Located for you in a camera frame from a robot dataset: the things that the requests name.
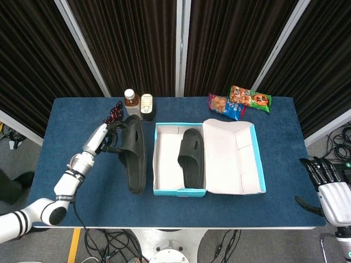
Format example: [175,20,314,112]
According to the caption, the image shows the amber tea bottle white cap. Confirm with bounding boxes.
[123,88,144,120]

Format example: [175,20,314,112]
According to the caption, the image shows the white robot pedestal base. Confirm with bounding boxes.
[131,228,210,263]

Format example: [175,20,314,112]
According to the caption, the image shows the robot right five-finger hand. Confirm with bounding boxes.
[294,156,351,227]

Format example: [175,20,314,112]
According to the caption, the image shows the grey metal partition frame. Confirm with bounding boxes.
[304,108,351,147]
[54,0,112,98]
[0,109,44,146]
[175,0,192,98]
[251,0,312,91]

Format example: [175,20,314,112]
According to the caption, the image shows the yellow floor tape strip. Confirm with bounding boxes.
[67,228,82,263]

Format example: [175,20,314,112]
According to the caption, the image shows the blue snack bag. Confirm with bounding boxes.
[207,92,247,121]

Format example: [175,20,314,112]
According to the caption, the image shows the silver metal tube frame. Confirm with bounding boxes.
[319,232,337,263]

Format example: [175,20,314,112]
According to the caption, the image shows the black rubber slipper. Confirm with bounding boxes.
[177,128,206,190]
[117,114,148,196]

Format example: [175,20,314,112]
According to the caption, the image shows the robot left five-finger hand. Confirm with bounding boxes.
[82,120,129,157]

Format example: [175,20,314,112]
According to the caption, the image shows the dark pleated curtain panel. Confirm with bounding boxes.
[67,0,178,98]
[257,0,351,139]
[0,0,105,138]
[184,0,299,98]

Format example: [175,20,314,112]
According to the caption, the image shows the green orange snack bag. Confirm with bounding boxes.
[229,85,273,115]

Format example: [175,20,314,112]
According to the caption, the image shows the black floor cable bundle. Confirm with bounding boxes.
[83,228,145,263]

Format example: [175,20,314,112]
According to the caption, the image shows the black coiled floor cables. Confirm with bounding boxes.
[326,122,351,161]

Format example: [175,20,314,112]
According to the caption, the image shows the dark red grape bunch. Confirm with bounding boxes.
[103,101,124,125]

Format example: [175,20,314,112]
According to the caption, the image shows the light blue shoe box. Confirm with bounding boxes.
[152,118,267,197]

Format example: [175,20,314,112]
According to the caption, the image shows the gold rectangular tin can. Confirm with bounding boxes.
[140,93,155,123]

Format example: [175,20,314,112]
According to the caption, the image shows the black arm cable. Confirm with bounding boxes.
[71,201,90,230]

